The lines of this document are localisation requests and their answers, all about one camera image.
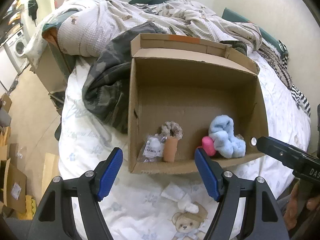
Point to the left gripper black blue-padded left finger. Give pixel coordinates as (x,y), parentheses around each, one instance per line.
(54,218)

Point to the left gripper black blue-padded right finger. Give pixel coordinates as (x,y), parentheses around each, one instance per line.
(262,217)

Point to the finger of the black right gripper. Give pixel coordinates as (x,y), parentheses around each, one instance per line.
(302,164)

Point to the light blue fluffy sock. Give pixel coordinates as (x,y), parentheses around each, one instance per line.
(221,130)

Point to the white fluffy sock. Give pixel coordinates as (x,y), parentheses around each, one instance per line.
(176,194)

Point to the clear plastic bag with label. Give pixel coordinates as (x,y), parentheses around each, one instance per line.
(154,147)

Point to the yellow egg tray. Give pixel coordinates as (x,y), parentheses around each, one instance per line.
(30,209)

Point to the cardboard box with label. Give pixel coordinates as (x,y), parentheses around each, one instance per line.
(14,187)

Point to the flat cardboard sheet on floor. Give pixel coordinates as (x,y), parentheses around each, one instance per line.
(50,170)

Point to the white bear-print bed sheet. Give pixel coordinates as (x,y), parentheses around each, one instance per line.
(135,207)

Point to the black white patterned blanket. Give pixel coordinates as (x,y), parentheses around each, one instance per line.
(278,60)

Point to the orange cylindrical roll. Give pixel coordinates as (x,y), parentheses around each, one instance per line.
(170,149)

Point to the camouflage jacket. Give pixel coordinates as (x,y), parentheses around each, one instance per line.
(106,90)

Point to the brown cardboard box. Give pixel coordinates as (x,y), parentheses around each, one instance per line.
(191,81)

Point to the white washing machine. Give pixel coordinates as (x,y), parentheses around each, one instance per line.
(14,46)

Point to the striped beige duvet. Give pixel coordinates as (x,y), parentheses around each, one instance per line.
(94,23)

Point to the black hanging garment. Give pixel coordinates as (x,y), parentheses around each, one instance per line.
(32,9)

